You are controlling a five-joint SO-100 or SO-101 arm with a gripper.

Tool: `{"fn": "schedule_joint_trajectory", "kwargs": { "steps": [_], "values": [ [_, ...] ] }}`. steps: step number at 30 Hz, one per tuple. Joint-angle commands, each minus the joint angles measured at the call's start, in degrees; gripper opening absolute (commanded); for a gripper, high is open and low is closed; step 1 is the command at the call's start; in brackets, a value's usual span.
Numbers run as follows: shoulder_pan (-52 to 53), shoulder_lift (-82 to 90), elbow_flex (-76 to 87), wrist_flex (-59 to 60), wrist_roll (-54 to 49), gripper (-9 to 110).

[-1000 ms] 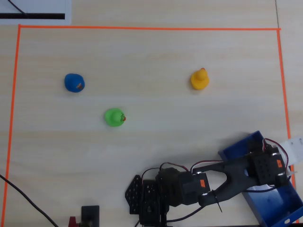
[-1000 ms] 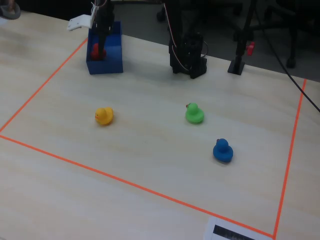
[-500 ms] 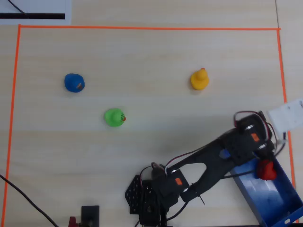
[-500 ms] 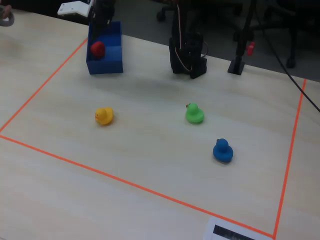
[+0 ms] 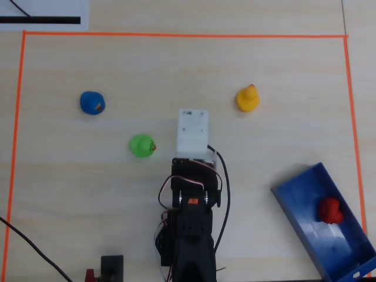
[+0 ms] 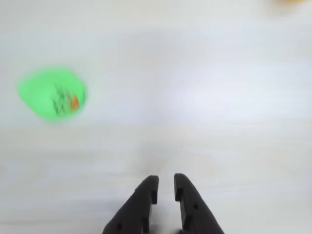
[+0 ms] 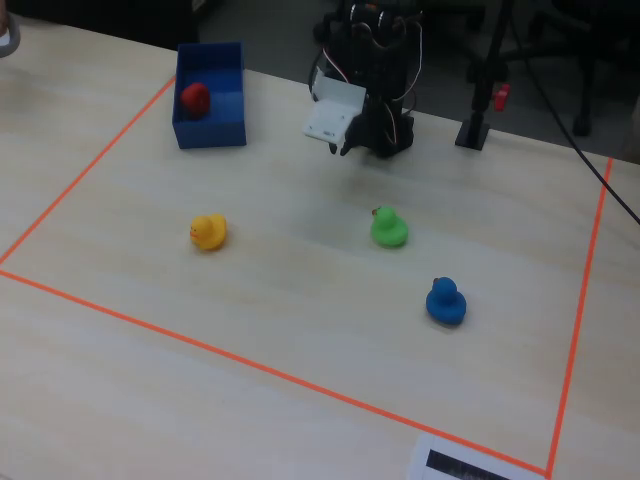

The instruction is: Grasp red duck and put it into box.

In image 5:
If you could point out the red rubber duck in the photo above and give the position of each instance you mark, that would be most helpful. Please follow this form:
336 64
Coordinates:
330 211

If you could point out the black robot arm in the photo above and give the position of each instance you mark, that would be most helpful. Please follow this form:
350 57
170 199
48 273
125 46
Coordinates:
194 235

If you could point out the green rubber duck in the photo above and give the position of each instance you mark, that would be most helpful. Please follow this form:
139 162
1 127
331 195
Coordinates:
141 146

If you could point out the yellow rubber duck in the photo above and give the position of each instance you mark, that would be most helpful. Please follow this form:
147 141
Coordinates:
247 100

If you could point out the blue plastic box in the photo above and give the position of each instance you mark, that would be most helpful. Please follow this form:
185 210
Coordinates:
305 199

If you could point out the blue rubber duck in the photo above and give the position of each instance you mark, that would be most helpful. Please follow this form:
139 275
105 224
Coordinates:
91 102

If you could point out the black clamp block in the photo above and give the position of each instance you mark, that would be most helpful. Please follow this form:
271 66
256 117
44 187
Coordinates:
111 267

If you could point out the orange tape strip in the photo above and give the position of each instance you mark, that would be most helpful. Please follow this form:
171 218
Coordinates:
176 35
14 147
353 117

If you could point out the white paper with black bar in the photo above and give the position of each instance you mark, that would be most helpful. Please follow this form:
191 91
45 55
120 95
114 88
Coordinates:
58 8

